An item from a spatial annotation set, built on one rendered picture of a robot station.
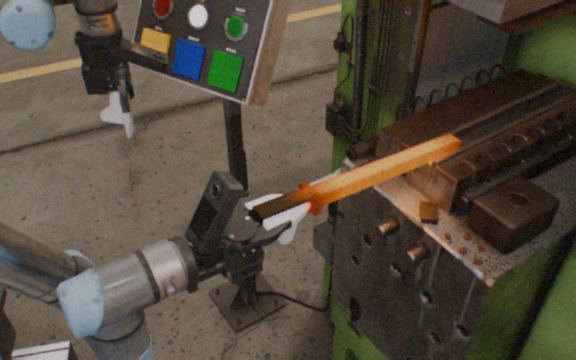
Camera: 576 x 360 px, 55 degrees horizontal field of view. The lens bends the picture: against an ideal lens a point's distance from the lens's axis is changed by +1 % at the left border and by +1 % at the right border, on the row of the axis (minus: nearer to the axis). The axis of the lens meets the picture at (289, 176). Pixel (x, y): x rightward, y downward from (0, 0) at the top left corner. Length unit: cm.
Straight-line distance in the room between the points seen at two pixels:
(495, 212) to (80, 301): 63
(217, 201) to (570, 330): 73
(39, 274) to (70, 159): 196
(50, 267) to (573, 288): 86
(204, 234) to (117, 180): 183
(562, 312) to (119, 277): 80
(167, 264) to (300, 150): 192
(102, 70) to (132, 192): 140
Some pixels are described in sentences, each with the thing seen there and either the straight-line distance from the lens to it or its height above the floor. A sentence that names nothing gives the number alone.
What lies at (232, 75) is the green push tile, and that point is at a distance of 118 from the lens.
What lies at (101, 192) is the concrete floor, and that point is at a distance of 252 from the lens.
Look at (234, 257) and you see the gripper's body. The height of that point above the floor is 102.
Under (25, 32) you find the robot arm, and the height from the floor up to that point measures 123.
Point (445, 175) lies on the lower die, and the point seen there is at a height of 99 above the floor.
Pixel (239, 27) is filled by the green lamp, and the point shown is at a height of 109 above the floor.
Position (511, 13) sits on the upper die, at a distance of 83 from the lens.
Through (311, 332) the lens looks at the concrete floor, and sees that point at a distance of 192.
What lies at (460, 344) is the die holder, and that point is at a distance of 107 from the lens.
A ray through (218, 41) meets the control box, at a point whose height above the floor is 106.
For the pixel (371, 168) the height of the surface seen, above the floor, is 102.
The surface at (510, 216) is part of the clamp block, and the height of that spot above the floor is 98.
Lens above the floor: 159
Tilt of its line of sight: 40 degrees down
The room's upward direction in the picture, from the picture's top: straight up
